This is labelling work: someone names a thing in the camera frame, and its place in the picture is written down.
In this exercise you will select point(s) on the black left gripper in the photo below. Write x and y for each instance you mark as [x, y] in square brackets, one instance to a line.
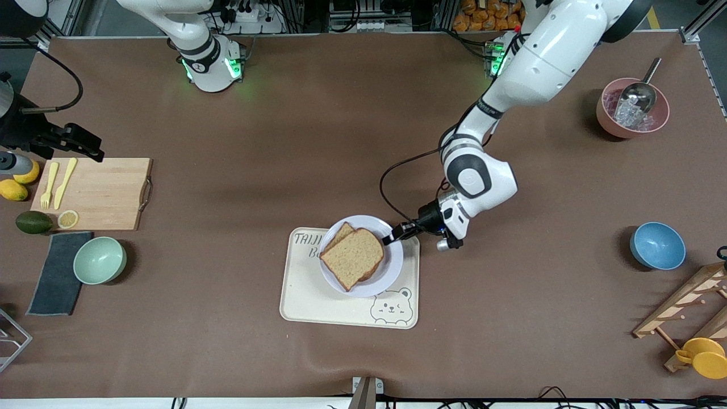
[427, 218]

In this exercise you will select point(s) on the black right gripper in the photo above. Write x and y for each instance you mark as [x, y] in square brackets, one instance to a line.
[23, 129]

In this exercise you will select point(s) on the white round plate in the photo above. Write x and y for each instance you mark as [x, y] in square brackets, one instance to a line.
[386, 272]

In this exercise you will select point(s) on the brown bread slice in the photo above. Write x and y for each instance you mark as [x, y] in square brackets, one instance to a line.
[352, 258]
[342, 232]

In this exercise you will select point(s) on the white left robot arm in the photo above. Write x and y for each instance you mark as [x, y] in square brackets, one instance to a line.
[545, 62]

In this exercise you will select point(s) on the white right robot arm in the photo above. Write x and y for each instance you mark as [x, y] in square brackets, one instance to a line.
[210, 74]

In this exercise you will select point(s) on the yellow plastic knife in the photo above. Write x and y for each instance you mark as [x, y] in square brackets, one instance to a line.
[65, 182]

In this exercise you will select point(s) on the yellow plastic fork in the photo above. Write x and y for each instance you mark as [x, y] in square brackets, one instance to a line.
[52, 177]

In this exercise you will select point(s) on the yellow lemon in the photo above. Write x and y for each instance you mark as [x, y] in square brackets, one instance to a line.
[12, 190]
[31, 176]

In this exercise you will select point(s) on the lemon half slice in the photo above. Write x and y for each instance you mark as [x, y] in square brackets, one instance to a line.
[67, 220]

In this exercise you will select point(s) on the wooden cutting board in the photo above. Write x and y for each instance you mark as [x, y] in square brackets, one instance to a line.
[102, 221]

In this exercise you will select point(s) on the green avocado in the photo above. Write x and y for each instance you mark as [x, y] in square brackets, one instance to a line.
[33, 222]

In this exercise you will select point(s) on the cream bear print tray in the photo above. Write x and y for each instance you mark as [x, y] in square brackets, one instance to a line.
[318, 307]

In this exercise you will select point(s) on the mint green bowl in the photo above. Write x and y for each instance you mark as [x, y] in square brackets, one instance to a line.
[99, 261]

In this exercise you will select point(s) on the dark grey cloth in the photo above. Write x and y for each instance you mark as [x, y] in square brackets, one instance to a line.
[54, 284]

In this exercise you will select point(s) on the white power strip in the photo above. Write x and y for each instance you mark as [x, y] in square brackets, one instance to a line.
[375, 25]
[250, 17]

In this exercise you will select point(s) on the orange snack bags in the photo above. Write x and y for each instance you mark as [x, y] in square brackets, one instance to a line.
[488, 17]

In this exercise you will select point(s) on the pink bowl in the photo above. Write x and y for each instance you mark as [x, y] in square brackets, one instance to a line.
[608, 119]

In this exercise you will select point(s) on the clear ice cube pile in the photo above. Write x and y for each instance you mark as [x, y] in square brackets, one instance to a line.
[627, 116]

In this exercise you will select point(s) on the blue bowl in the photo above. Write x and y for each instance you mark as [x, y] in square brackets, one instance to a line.
[659, 247]

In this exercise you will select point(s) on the metal scoop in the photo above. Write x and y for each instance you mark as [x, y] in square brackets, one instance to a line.
[639, 95]

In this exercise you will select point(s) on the wooden rack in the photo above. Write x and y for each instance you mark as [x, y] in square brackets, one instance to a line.
[676, 304]

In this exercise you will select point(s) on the yellow cup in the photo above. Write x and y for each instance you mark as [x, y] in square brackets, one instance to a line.
[707, 360]

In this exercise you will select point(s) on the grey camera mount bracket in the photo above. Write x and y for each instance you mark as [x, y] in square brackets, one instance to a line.
[363, 395]

